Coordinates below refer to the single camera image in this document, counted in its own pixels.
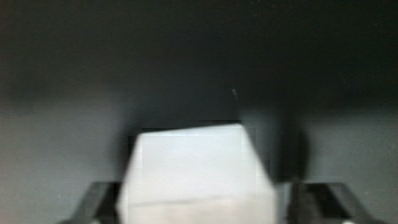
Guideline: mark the white table leg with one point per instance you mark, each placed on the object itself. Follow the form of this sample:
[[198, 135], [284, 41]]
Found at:
[[197, 182]]

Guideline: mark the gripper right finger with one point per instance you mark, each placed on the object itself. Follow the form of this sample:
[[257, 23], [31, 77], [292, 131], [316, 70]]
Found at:
[[324, 205]]

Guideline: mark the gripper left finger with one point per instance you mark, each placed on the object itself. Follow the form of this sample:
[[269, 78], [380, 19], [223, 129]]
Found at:
[[97, 211]]

